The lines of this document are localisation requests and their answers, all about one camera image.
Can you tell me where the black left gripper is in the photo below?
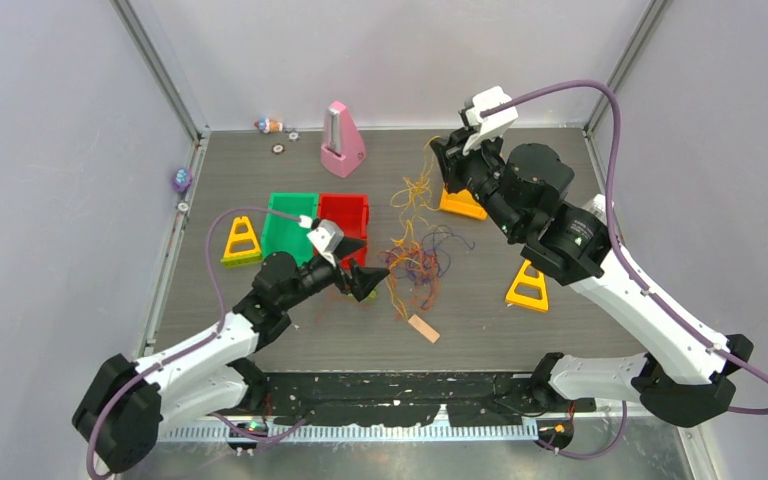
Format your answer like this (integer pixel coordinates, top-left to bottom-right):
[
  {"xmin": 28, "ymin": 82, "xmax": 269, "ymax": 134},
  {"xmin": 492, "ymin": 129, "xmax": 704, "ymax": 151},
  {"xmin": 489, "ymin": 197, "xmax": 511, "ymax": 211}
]
[{"xmin": 280, "ymin": 237, "xmax": 387, "ymax": 311}]

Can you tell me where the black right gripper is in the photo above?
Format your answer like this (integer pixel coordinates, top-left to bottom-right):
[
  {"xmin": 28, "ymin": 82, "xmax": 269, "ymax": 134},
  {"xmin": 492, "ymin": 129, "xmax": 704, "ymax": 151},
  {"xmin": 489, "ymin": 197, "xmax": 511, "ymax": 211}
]
[{"xmin": 430, "ymin": 123, "xmax": 524, "ymax": 239}]

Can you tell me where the yellow cable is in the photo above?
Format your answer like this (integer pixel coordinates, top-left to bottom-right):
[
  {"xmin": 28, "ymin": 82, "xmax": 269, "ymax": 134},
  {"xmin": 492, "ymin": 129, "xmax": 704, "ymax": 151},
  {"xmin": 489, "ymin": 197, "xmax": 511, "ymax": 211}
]
[{"xmin": 387, "ymin": 135, "xmax": 445, "ymax": 321}]

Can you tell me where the orange cable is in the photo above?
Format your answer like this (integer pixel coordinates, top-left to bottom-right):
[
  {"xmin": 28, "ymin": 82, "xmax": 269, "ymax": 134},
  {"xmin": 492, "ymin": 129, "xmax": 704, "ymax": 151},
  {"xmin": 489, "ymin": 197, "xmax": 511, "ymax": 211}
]
[{"xmin": 317, "ymin": 231, "xmax": 452, "ymax": 319}]

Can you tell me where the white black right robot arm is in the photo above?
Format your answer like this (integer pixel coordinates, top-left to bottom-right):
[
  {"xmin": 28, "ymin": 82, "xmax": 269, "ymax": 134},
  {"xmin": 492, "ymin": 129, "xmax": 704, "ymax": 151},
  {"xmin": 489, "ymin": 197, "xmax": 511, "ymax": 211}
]
[{"xmin": 430, "ymin": 133, "xmax": 753, "ymax": 427}]

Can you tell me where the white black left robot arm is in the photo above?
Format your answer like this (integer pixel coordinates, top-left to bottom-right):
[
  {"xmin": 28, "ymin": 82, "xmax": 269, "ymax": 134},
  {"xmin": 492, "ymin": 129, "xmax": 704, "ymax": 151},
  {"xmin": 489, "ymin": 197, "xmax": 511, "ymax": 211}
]
[{"xmin": 71, "ymin": 238, "xmax": 390, "ymax": 479}]

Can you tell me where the orange plastic bin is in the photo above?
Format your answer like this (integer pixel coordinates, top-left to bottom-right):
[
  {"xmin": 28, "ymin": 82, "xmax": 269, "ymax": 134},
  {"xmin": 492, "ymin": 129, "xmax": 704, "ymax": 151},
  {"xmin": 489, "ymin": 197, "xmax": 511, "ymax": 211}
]
[{"xmin": 439, "ymin": 189, "xmax": 488, "ymax": 220}]

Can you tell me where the red plastic bin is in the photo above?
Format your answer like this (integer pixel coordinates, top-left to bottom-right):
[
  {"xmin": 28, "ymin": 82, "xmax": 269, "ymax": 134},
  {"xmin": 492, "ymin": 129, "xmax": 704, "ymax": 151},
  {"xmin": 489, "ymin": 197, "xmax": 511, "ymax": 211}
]
[{"xmin": 317, "ymin": 193, "xmax": 369, "ymax": 242}]

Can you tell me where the green plastic bin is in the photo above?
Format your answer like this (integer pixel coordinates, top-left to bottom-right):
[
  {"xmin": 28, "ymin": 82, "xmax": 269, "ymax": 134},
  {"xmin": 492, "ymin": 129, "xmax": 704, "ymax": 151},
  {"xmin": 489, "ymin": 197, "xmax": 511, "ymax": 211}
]
[{"xmin": 260, "ymin": 192, "xmax": 319, "ymax": 265}]

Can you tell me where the wooden block near front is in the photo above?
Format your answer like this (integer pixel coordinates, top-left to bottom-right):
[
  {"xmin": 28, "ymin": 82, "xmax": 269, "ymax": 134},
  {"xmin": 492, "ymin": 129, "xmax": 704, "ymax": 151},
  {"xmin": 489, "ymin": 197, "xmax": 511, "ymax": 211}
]
[{"xmin": 408, "ymin": 314, "xmax": 440, "ymax": 344}]

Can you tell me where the pink metronome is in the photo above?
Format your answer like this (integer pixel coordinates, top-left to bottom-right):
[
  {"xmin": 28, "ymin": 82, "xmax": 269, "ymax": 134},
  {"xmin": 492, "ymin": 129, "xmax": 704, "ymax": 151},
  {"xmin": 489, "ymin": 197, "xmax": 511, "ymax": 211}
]
[{"xmin": 320, "ymin": 101, "xmax": 367, "ymax": 178}]

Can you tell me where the yellow triangle stand left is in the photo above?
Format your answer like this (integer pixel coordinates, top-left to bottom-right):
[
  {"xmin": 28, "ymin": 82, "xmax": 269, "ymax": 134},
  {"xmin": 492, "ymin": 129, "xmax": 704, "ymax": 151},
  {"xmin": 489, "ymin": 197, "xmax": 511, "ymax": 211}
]
[{"xmin": 220, "ymin": 216, "xmax": 263, "ymax": 268}]

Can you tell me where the yellow triangle stand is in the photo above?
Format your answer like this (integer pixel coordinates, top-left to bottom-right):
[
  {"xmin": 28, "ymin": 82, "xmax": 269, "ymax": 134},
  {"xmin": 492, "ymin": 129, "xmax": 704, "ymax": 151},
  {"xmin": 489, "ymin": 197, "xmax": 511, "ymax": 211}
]
[
  {"xmin": 505, "ymin": 260, "xmax": 550, "ymax": 313},
  {"xmin": 220, "ymin": 216, "xmax": 263, "ymax": 268}
]

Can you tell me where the white metronome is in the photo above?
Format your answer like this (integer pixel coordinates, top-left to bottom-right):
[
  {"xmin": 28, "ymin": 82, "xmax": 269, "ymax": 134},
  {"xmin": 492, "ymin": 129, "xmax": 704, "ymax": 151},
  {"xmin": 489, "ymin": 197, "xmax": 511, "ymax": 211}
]
[{"xmin": 587, "ymin": 194, "xmax": 613, "ymax": 225}]

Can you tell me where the yellow triangle stand right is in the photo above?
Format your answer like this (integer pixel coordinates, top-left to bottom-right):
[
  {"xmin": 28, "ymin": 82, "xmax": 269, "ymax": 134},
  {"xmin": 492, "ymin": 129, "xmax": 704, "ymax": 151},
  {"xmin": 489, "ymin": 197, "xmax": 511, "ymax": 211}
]
[{"xmin": 505, "ymin": 260, "xmax": 550, "ymax": 313}]

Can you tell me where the small clown figurine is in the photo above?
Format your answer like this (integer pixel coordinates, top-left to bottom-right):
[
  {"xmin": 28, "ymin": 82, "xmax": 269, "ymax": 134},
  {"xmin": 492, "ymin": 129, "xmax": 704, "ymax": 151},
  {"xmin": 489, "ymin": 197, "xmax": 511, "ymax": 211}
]
[{"xmin": 253, "ymin": 117, "xmax": 284, "ymax": 134}]

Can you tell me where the purple round toy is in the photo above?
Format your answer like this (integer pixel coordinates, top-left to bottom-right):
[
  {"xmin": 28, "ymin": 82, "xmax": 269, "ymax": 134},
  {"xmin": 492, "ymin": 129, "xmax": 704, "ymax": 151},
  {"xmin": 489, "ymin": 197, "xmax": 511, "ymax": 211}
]
[{"xmin": 172, "ymin": 167, "xmax": 193, "ymax": 194}]

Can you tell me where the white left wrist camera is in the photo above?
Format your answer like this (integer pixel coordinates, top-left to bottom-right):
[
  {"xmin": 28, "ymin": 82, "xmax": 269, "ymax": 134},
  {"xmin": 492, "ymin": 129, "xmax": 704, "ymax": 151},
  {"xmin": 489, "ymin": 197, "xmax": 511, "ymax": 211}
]
[{"xmin": 298, "ymin": 215, "xmax": 344, "ymax": 266}]

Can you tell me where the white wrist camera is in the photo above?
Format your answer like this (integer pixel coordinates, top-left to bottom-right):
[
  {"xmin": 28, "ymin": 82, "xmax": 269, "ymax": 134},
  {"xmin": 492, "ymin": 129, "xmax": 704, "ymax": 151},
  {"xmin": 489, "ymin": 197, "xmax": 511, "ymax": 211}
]
[
  {"xmin": 298, "ymin": 215, "xmax": 344, "ymax": 266},
  {"xmin": 462, "ymin": 86, "xmax": 519, "ymax": 155}
]

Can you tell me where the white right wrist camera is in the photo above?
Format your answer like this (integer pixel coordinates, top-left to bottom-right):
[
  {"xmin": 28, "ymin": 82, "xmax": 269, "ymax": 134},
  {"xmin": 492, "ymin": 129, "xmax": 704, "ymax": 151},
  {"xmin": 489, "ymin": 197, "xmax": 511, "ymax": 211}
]
[{"xmin": 462, "ymin": 86, "xmax": 519, "ymax": 155}]

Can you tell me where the purple right arm hose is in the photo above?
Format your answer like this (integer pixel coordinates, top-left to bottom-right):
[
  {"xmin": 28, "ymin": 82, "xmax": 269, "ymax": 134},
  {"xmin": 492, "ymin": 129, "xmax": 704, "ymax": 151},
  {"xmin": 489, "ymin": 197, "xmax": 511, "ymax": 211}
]
[{"xmin": 483, "ymin": 80, "xmax": 768, "ymax": 461}]

